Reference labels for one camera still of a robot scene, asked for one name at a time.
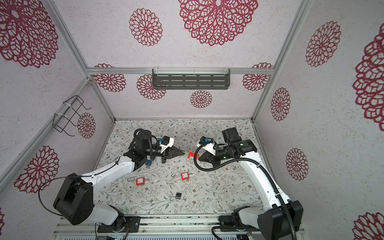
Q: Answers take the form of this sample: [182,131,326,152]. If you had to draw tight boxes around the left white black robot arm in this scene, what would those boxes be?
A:
[53,136,185,232]

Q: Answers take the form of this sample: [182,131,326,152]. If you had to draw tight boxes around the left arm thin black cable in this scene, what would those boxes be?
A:
[37,155,121,217]

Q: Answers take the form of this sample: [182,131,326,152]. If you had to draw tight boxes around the black wire wall basket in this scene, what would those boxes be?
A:
[52,95,91,137]

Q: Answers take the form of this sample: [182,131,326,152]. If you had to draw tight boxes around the aluminium front rail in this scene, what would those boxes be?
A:
[52,212,307,238]

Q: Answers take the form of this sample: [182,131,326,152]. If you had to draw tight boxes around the red padlock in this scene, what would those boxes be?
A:
[188,152,199,160]
[174,172,190,181]
[127,177,151,186]

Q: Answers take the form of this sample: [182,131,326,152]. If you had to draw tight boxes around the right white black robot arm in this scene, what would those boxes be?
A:
[194,128,304,240]

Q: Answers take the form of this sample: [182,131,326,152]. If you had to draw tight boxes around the grey slotted wall shelf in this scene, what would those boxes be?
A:
[152,68,231,90]

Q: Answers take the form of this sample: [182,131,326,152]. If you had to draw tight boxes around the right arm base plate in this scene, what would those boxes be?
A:
[218,215,258,232]

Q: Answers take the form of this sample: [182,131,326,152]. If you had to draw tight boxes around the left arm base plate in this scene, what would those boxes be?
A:
[97,216,141,233]

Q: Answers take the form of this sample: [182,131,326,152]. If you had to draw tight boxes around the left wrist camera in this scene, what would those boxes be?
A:
[159,136,174,148]

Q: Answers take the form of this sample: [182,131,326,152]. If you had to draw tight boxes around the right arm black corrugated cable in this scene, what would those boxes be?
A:
[193,140,298,240]

